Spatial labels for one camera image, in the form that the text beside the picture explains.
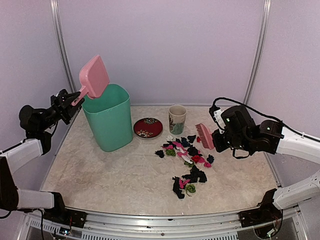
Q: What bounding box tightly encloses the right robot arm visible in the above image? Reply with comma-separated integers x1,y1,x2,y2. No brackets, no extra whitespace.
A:
209,105,320,222

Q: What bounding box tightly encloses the aluminium corner post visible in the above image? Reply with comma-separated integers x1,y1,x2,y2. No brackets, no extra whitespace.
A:
243,0,272,105
49,0,77,93

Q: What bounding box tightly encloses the red floral round plate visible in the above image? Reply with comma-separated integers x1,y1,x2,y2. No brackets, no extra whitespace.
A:
133,117,163,139

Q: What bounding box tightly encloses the right aluminium corner post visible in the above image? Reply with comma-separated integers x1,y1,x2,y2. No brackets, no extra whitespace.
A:
243,0,272,105

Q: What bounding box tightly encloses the mint green waste bin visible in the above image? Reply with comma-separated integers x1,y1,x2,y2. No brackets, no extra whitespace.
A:
82,84,133,152

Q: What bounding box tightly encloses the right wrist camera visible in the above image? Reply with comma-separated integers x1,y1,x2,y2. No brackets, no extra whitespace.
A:
209,105,226,131

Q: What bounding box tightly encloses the pile of paper scraps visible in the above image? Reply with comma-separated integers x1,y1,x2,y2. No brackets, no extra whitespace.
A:
154,135,215,200

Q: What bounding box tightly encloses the pink dustpan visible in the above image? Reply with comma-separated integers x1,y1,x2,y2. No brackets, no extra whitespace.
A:
71,55,110,106

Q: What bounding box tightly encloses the green paper scrap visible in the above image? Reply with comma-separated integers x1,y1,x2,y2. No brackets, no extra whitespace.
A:
184,184,196,197

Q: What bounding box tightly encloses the beige printed cup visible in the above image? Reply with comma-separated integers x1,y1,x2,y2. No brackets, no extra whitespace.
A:
168,104,187,135

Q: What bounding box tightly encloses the left aluminium corner post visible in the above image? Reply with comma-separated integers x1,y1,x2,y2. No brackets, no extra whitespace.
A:
49,0,77,93

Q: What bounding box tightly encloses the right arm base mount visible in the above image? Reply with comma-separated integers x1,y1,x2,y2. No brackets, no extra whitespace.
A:
238,188,283,228

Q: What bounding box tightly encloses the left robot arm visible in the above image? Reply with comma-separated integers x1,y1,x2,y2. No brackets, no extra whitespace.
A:
0,89,85,223

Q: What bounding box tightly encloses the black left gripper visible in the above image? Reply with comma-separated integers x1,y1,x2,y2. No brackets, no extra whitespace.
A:
37,91,83,131

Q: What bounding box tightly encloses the aluminium front rail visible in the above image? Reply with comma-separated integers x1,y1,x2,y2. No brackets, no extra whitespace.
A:
22,199,303,240

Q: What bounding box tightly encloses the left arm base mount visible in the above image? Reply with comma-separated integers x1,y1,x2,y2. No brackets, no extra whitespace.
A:
43,192,87,229

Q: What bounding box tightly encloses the pink hand brush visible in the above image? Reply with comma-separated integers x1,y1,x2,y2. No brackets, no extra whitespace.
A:
195,123,215,150

